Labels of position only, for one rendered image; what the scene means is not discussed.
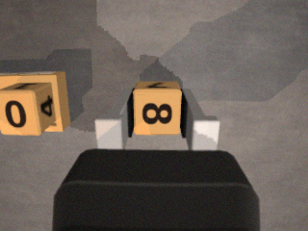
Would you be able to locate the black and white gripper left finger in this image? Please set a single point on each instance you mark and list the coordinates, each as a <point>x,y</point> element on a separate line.
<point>112,130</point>

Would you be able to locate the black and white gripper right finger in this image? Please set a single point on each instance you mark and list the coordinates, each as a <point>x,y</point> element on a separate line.
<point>200,130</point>

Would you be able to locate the orange number cube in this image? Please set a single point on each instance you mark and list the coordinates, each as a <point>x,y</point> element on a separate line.
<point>26,108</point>
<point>157,108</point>

